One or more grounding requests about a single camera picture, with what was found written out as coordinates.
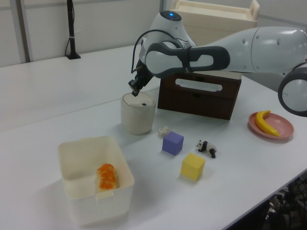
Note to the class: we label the yellow cube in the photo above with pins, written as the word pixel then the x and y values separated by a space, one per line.
pixel 192 169

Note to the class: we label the beige lidded trash can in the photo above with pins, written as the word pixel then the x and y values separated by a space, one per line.
pixel 138 117

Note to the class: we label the panda figurine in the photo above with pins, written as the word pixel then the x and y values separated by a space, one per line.
pixel 207 147

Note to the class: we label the white plastic bin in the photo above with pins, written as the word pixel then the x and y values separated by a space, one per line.
pixel 79 163

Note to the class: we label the dark wooden drawer cabinet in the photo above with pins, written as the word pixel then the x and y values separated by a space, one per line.
pixel 196 103

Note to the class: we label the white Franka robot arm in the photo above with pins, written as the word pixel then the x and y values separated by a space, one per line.
pixel 239 52

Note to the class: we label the purple cube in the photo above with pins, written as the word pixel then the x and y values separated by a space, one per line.
pixel 171 145

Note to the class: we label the yellow toy banana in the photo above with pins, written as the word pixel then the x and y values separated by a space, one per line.
pixel 262 123

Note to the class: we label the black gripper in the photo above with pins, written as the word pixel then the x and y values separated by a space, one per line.
pixel 142 76

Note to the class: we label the toy salmon sushi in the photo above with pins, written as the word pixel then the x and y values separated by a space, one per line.
pixel 106 177

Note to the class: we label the small white toy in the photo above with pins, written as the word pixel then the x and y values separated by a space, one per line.
pixel 164 130

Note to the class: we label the black mesh chair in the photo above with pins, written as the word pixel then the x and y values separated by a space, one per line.
pixel 290 203

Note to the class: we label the pink plate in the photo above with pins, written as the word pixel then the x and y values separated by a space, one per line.
pixel 283 124

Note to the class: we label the black pole stand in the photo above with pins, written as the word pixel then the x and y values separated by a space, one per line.
pixel 71 28

